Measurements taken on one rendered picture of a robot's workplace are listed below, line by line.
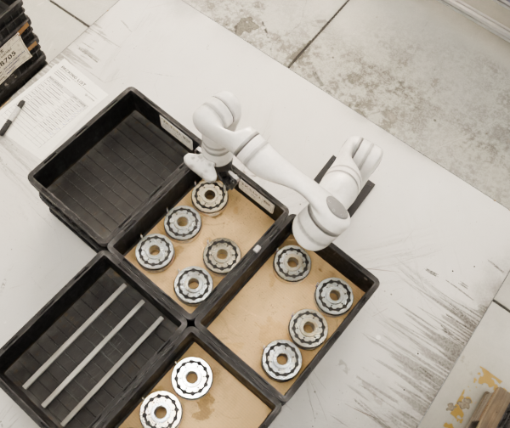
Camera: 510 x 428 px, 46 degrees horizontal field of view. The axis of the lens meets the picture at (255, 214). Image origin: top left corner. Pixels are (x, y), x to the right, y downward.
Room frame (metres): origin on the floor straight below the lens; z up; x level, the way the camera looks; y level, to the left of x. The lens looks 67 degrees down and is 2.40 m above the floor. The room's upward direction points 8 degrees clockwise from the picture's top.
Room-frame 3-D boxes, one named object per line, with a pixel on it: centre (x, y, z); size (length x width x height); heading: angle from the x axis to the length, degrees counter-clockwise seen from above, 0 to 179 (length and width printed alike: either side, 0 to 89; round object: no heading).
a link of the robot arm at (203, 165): (0.66, 0.12, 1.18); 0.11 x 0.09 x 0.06; 148
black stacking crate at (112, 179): (0.72, 0.39, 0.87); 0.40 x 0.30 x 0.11; 147
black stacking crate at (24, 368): (0.22, 0.35, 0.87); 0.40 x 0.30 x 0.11; 147
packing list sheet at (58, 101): (0.99, 0.71, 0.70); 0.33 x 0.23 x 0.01; 151
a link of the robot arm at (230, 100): (0.68, 0.10, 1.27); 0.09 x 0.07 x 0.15; 144
